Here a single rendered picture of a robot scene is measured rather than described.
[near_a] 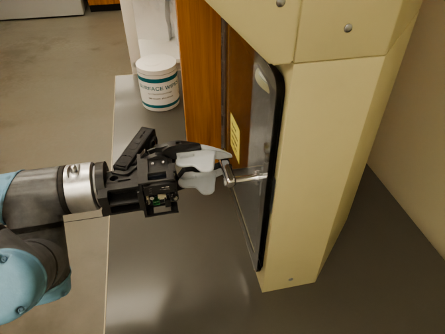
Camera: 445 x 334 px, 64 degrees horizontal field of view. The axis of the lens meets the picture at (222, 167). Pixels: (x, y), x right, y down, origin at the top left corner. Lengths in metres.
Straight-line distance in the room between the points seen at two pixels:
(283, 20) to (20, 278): 0.37
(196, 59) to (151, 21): 1.06
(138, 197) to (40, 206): 0.14
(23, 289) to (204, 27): 0.56
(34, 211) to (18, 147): 2.43
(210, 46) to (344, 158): 0.39
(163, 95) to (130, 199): 0.69
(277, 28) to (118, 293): 0.57
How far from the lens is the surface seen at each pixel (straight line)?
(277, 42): 0.39
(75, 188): 0.55
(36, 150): 2.88
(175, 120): 1.17
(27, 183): 0.57
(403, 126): 0.98
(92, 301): 1.90
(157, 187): 0.52
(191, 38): 0.76
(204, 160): 0.55
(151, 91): 1.19
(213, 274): 0.75
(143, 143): 0.61
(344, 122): 0.48
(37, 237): 0.57
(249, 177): 0.55
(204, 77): 0.80
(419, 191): 0.96
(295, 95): 0.43
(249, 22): 0.37
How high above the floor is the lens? 1.58
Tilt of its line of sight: 41 degrees down
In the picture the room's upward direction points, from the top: straight up
